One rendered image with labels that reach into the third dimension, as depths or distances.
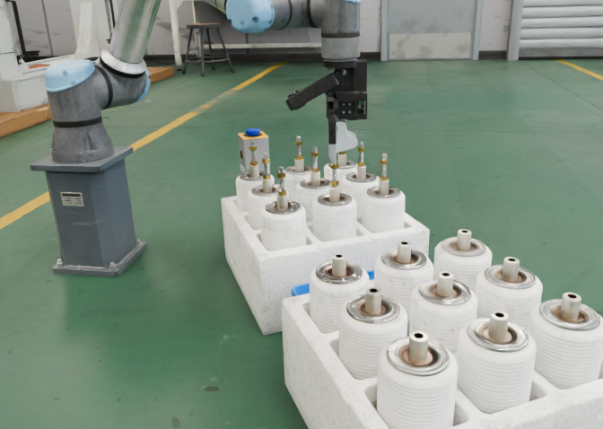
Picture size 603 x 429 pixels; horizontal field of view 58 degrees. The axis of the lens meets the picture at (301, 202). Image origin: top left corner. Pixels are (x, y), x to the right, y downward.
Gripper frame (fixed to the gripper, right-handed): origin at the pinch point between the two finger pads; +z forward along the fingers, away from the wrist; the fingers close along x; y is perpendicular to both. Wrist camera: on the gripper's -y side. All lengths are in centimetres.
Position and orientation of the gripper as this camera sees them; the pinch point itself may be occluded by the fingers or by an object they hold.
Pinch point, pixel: (331, 156)
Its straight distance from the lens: 116.4
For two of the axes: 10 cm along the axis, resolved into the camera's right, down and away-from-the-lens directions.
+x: 0.3, -3.5, 9.4
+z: 0.3, 9.4, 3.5
